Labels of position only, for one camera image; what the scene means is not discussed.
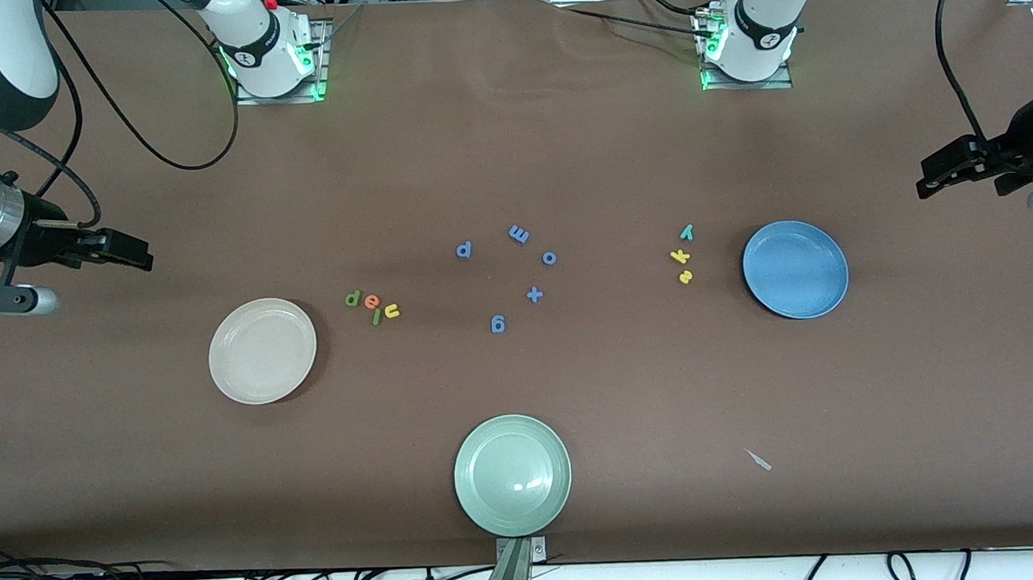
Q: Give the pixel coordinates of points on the metal clamp bracket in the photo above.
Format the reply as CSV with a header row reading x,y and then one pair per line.
x,y
539,550

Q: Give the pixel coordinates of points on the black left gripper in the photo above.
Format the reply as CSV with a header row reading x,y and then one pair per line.
x,y
1015,141

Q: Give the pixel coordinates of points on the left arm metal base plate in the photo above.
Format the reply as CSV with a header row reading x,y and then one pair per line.
x,y
780,83

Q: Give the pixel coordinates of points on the green foam letter d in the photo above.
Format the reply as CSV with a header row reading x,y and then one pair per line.
x,y
359,296

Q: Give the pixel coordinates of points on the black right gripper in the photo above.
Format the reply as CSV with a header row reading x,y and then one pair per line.
x,y
39,237

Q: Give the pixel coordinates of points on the blue foam plus sign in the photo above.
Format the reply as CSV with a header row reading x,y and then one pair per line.
x,y
534,295

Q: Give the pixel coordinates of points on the teal foam letter y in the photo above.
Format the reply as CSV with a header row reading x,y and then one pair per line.
x,y
687,232

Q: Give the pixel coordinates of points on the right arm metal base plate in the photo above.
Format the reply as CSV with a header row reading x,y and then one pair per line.
x,y
321,61

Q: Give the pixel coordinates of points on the beige round plate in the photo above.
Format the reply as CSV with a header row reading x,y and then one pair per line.
x,y
262,351

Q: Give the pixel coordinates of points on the yellow foam letter k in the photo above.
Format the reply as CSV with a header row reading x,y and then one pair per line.
x,y
680,257

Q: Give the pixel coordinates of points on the blue foam letter p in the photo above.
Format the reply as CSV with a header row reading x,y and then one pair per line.
x,y
464,245

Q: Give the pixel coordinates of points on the small grey tape scrap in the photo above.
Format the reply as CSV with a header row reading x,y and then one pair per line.
x,y
758,459

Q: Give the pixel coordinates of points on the blue foam letter g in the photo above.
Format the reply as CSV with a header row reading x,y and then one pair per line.
x,y
498,330

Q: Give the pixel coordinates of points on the blue round plate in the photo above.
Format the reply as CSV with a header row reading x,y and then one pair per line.
x,y
796,269

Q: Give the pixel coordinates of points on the blue foam letter m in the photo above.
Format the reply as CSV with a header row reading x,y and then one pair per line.
x,y
519,234

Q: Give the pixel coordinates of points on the pale green round plate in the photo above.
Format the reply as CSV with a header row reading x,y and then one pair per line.
x,y
513,475

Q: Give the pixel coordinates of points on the yellow foam letter u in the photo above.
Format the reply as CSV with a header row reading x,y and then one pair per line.
x,y
391,315

